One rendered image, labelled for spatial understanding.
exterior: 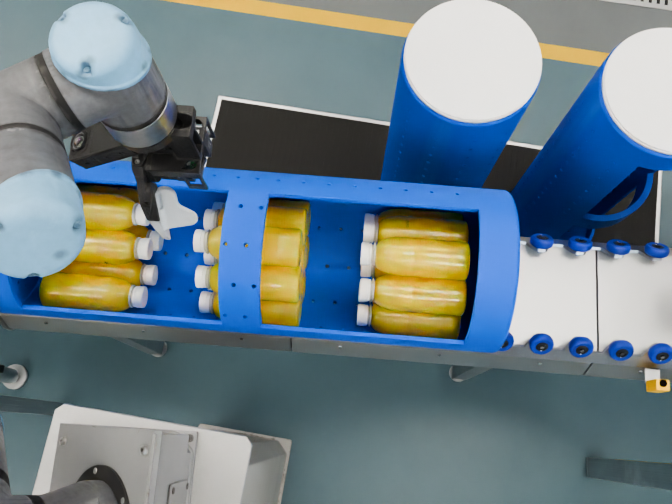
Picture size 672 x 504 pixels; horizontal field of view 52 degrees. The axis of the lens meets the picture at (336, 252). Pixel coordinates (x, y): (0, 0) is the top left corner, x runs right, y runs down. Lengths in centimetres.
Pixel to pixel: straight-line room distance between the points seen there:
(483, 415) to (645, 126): 117
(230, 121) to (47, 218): 188
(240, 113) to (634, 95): 133
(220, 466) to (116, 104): 65
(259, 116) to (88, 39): 177
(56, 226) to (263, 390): 180
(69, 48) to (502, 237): 72
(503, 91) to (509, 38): 12
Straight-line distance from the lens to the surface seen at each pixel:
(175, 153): 79
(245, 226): 110
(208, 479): 114
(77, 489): 98
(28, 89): 66
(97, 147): 83
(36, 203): 53
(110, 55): 62
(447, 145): 150
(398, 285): 117
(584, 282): 146
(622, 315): 148
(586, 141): 159
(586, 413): 241
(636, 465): 205
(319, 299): 133
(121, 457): 98
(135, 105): 67
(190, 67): 268
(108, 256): 130
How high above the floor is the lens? 227
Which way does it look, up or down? 75 degrees down
